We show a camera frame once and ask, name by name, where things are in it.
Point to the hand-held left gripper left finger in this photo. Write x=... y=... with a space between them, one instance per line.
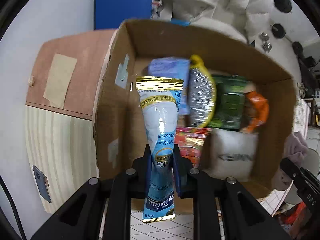
x=140 y=175

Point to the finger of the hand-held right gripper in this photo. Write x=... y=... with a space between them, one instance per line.
x=288 y=166

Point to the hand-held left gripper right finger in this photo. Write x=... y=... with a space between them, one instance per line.
x=176 y=172

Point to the red snack packet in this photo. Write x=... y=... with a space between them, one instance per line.
x=190 y=142

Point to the blue white stick packet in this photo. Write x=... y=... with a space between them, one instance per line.
x=160 y=120

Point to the white pillow packet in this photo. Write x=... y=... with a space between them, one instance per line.
x=232 y=155

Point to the cardboard box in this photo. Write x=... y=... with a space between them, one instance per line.
x=117 y=120

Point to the orange snack packet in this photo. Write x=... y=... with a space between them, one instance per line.
x=257 y=107

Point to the silver yellow mesh packet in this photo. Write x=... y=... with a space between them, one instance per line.
x=201 y=97

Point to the green snack packet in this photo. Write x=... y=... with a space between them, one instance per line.
x=230 y=105

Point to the blue-white snack packet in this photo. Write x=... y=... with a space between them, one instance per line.
x=167 y=67

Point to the purple fuzzy cloth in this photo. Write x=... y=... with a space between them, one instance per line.
x=295 y=147

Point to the grey chair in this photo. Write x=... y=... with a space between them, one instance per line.
x=313 y=160

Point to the blue smartphone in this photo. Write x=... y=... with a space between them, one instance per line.
x=42 y=183

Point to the pink board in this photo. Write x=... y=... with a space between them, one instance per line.
x=82 y=80

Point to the chrome dumbbell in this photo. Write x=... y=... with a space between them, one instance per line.
x=264 y=37
x=267 y=47

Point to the beige paper tape patch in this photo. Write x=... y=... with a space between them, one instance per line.
x=60 y=80

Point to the small black plate barbell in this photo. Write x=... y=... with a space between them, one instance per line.
x=278 y=30

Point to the small beige lump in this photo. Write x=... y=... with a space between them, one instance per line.
x=31 y=81

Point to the barbell with black plates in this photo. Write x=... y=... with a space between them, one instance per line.
x=282 y=2

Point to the red white small box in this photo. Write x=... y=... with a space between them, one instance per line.
x=157 y=8

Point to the blue folded mat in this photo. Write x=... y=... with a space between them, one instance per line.
x=122 y=2

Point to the white down jacket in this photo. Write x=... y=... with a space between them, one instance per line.
x=225 y=0

